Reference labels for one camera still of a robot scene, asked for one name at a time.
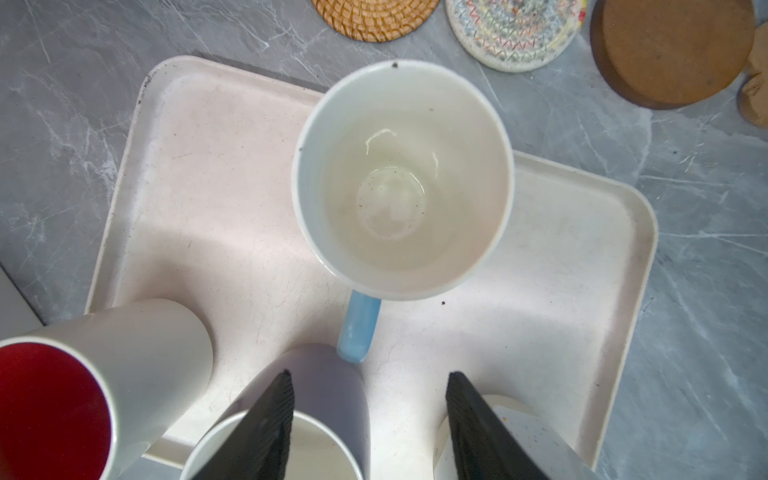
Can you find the light blue mug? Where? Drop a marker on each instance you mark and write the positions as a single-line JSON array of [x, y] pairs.
[[403, 183]]

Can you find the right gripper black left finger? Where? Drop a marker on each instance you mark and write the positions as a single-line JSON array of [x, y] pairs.
[[259, 446]]

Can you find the white mug purple handle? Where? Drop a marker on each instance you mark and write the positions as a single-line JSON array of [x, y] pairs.
[[330, 435]]

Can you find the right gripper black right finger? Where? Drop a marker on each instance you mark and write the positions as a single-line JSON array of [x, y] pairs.
[[483, 448]]

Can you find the beige serving tray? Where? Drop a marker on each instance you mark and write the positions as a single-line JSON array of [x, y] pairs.
[[202, 214]]

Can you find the large white mug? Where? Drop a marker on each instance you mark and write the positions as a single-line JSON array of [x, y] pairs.
[[543, 445]]

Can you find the tan woven rattan coaster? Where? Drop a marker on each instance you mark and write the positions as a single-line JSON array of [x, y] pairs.
[[375, 21]]

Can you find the paw print cork coaster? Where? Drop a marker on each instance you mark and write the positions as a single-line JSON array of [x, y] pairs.
[[752, 98]]

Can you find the round dark cork coaster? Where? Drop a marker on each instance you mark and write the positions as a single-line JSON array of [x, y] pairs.
[[670, 54]]

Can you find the white woven round coaster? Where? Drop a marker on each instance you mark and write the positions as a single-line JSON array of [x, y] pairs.
[[515, 36]]

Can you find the red inside white mug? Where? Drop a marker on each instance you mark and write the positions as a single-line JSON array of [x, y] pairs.
[[86, 398]]

